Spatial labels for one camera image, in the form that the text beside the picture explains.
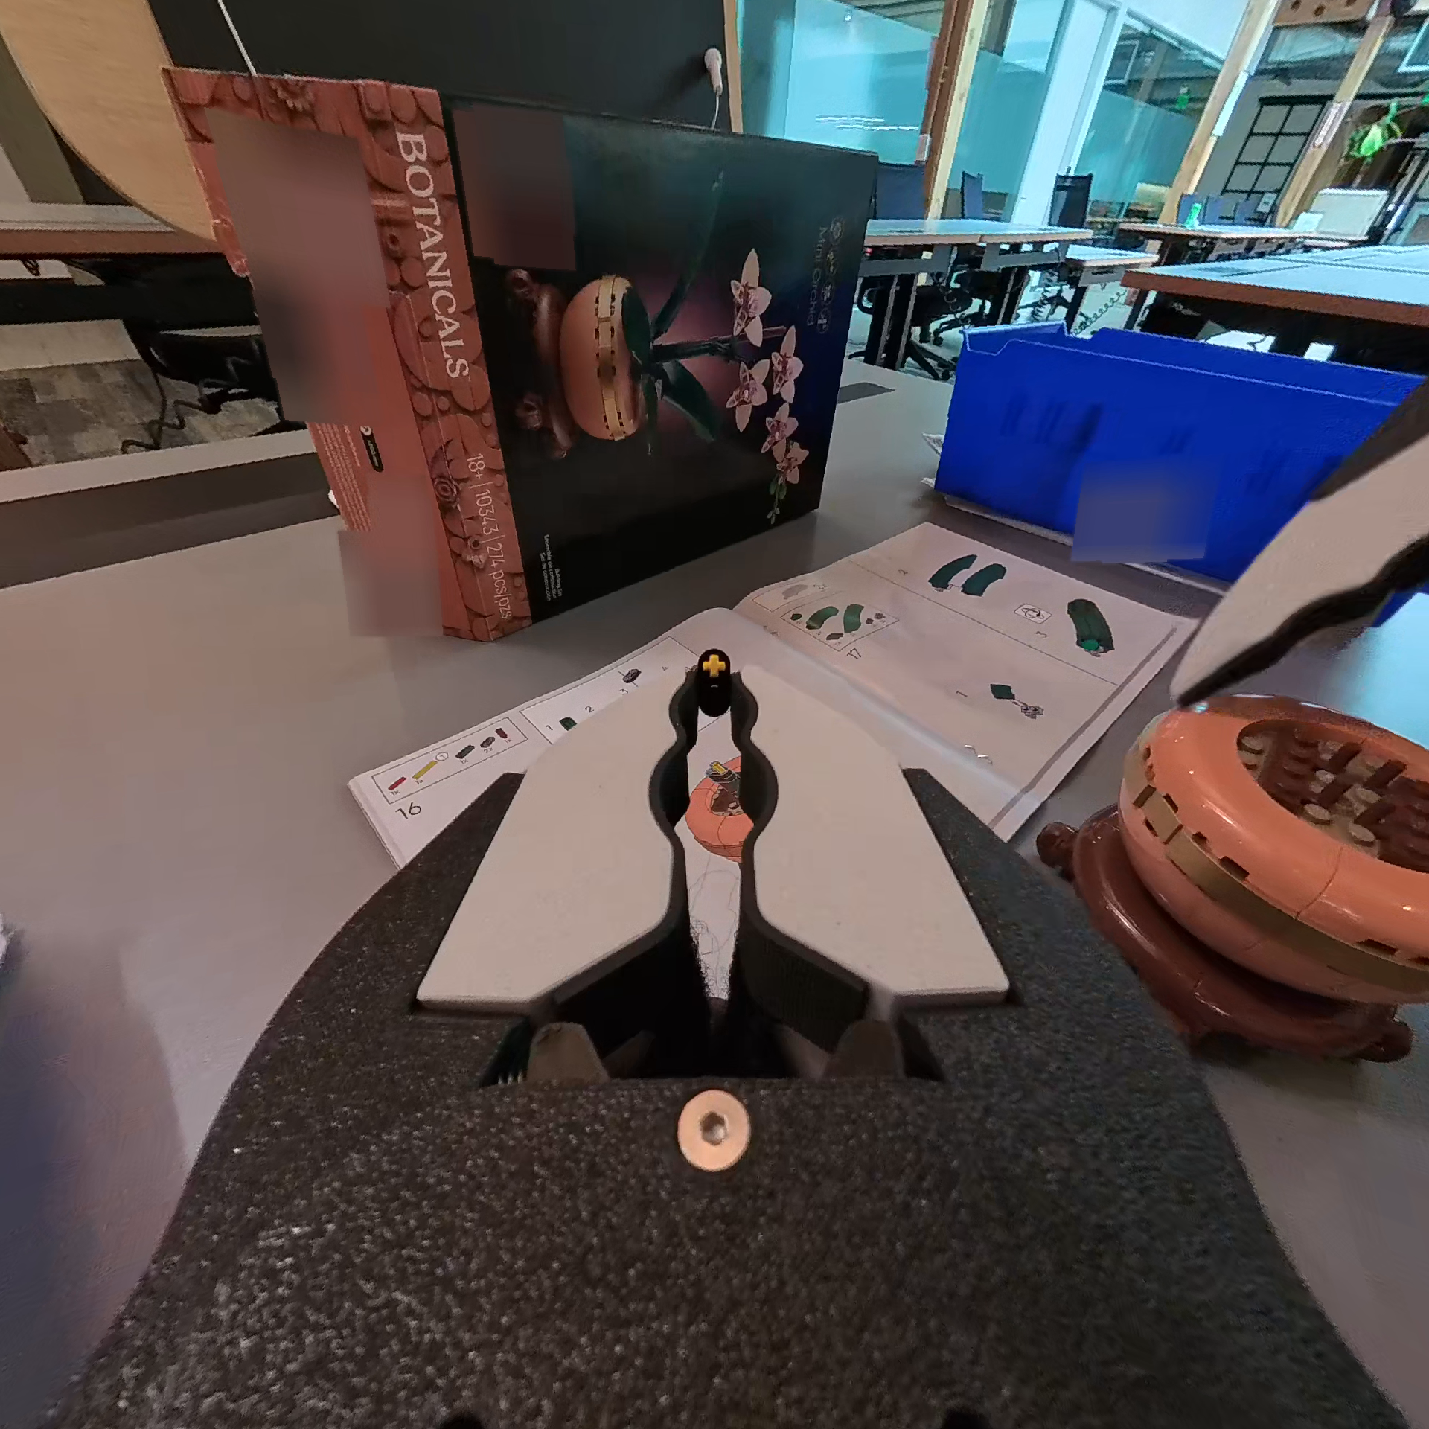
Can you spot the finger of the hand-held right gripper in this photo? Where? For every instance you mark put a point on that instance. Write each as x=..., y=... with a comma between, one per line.
x=1272, y=582

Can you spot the grey desk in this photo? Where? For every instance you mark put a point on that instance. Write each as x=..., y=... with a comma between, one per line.
x=224, y=724

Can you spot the green yellow brick stem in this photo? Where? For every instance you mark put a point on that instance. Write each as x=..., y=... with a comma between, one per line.
x=716, y=667

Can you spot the building instruction booklet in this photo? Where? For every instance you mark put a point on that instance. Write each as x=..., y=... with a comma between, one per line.
x=914, y=668

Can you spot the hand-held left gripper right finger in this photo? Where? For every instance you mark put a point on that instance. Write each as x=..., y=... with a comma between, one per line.
x=871, y=870

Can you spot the green hanging plant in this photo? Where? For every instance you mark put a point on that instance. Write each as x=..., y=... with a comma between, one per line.
x=1377, y=131

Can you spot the dark partition panel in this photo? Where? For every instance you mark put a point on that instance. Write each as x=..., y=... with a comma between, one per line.
x=446, y=44

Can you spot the curved wooden panel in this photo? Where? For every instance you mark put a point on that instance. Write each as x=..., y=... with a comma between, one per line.
x=100, y=100

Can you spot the orchid building set box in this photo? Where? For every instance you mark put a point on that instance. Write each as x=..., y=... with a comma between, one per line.
x=668, y=444

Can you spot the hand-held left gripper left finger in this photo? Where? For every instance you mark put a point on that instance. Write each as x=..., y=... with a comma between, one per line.
x=557, y=870

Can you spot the peach brick flower pot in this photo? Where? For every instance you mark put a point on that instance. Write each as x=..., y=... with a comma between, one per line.
x=1229, y=848

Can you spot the large blue plastic bin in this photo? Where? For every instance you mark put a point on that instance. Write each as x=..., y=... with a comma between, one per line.
x=1005, y=444

